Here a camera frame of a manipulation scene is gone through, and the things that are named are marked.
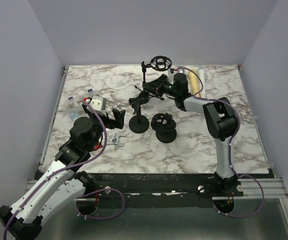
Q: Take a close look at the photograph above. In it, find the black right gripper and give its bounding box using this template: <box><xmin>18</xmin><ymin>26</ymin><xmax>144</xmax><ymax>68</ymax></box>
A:
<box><xmin>142</xmin><ymin>74</ymin><xmax>178</xmax><ymax>98</ymax></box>

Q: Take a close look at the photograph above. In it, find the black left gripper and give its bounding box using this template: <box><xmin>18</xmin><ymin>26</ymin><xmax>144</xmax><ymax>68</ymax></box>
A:
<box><xmin>83</xmin><ymin>105</ymin><xmax>125</xmax><ymax>151</ymax></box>

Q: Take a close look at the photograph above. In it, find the black tripod shock mount stand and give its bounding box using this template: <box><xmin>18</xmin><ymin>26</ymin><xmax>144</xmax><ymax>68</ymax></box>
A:
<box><xmin>134</xmin><ymin>55</ymin><xmax>172</xmax><ymax>101</ymax></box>

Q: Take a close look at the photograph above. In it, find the silver grey microphone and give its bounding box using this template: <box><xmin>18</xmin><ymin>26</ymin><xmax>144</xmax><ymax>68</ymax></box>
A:
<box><xmin>177</xmin><ymin>66</ymin><xmax>185</xmax><ymax>74</ymax></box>

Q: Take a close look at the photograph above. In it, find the black round-base clip stand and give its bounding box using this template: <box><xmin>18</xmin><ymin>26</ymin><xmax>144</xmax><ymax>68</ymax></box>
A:
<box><xmin>129</xmin><ymin>91</ymin><xmax>150</xmax><ymax>134</ymax></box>

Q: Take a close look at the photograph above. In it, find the beige microphone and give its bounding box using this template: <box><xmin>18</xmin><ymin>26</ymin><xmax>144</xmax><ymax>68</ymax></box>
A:
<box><xmin>188</xmin><ymin>70</ymin><xmax>200</xmax><ymax>95</ymax></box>

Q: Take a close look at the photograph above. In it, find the white microphone silver mesh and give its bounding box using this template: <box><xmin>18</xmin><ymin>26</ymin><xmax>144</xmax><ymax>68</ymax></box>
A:
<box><xmin>198</xmin><ymin>66</ymin><xmax>206</xmax><ymax>98</ymax></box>

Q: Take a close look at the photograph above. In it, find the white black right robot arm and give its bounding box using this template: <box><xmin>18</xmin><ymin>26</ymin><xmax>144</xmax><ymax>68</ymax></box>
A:
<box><xmin>142</xmin><ymin>73</ymin><xmax>240</xmax><ymax>196</ymax></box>

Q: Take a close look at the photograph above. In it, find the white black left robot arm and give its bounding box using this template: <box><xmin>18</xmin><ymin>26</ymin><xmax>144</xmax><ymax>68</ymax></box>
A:
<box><xmin>0</xmin><ymin>101</ymin><xmax>126</xmax><ymax>240</ymax></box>

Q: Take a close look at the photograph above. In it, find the clear plastic screw box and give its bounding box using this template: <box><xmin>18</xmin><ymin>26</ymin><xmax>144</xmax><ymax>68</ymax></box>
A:
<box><xmin>64</xmin><ymin>88</ymin><xmax>96</xmax><ymax>122</ymax></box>

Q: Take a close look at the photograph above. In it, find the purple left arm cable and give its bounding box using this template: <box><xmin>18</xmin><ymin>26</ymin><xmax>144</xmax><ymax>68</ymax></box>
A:
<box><xmin>3</xmin><ymin>98</ymin><xmax>108</xmax><ymax>240</ymax></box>

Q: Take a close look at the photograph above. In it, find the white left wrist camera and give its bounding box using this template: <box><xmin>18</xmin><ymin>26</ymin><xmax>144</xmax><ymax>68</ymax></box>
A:
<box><xmin>89</xmin><ymin>96</ymin><xmax>107</xmax><ymax>112</ymax></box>

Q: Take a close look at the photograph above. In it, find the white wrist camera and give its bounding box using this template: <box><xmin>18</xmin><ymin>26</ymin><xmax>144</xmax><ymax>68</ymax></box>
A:
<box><xmin>89</xmin><ymin>96</ymin><xmax>107</xmax><ymax>112</ymax></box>
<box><xmin>168</xmin><ymin>68</ymin><xmax>177</xmax><ymax>84</ymax></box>

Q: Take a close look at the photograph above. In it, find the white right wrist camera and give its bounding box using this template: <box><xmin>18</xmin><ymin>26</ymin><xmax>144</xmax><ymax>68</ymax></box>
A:
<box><xmin>168</xmin><ymin>68</ymin><xmax>177</xmax><ymax>84</ymax></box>

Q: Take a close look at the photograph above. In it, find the orange handled adjustable wrench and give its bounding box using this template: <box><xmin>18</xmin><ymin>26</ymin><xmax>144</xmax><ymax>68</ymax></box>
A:
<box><xmin>94</xmin><ymin>133</ymin><xmax>124</xmax><ymax>151</ymax></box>

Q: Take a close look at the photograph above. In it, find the black shock mount round stand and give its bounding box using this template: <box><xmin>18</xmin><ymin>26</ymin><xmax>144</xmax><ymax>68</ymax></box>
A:
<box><xmin>151</xmin><ymin>113</ymin><xmax>177</xmax><ymax>144</ymax></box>

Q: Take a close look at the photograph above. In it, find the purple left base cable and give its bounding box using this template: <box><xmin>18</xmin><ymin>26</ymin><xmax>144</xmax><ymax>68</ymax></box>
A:
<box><xmin>76</xmin><ymin>187</ymin><xmax>126</xmax><ymax>221</ymax></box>

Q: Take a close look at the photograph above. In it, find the black front mounting rail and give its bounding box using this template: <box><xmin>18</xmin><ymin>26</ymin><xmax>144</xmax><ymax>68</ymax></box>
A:
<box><xmin>68</xmin><ymin>172</ymin><xmax>274</xmax><ymax>213</ymax></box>

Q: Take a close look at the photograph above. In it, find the aluminium extrusion rail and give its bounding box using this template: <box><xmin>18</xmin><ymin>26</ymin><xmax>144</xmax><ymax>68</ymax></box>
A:
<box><xmin>212</xmin><ymin>178</ymin><xmax>288</xmax><ymax>200</ymax></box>

